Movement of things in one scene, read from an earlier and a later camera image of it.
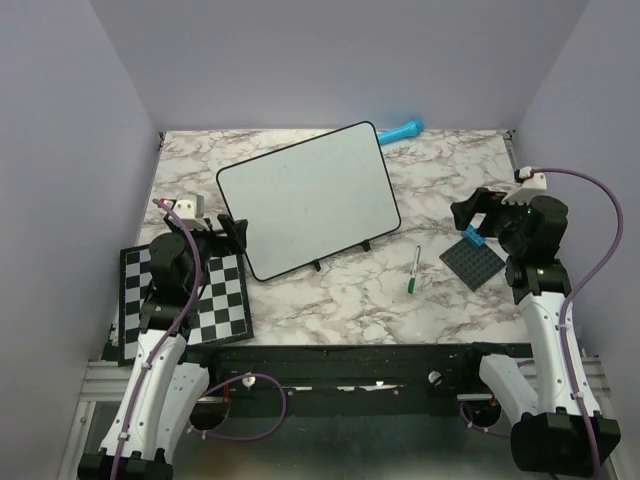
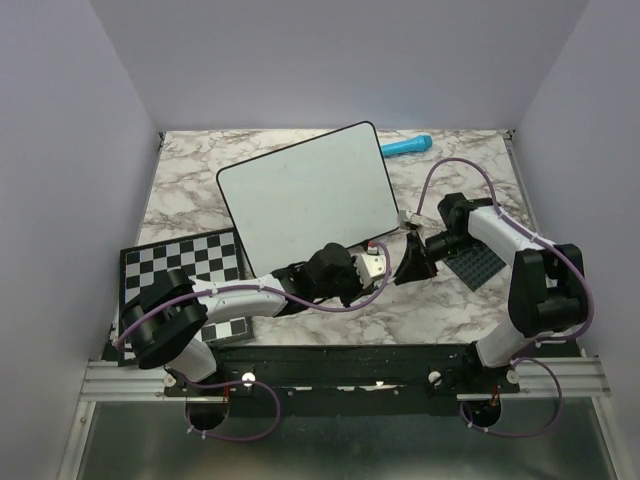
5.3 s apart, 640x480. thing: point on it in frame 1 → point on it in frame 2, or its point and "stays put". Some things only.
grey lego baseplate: [474, 264] stays put
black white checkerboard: [223, 314] stays put
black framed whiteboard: [311, 200] stays put
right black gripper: [486, 201] → [415, 265]
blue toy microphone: [411, 129] → [406, 146]
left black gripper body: [209, 244] → [348, 287]
